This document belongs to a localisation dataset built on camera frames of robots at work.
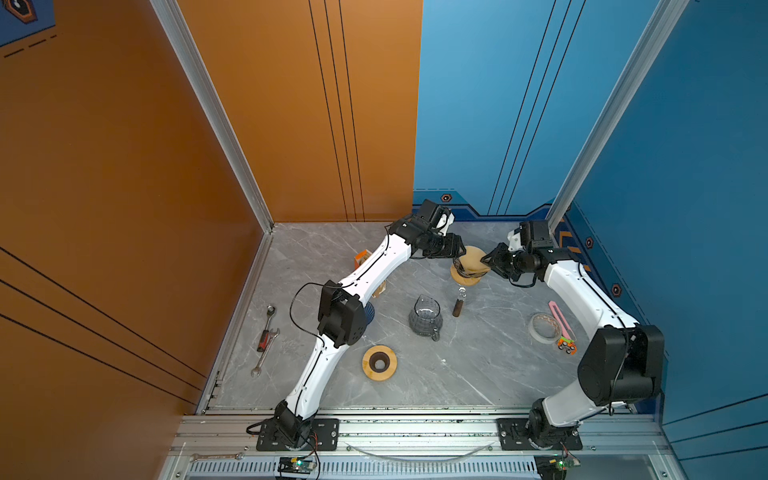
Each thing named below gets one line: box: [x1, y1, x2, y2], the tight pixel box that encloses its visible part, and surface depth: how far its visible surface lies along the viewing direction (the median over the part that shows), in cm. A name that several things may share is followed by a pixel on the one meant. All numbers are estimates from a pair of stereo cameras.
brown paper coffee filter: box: [459, 245, 491, 277], surface depth 89 cm
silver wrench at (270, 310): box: [256, 305, 276, 353], surface depth 93 cm
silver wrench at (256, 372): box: [251, 328, 281, 378], surface depth 89 cm
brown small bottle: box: [452, 286, 467, 317], surface depth 93 cm
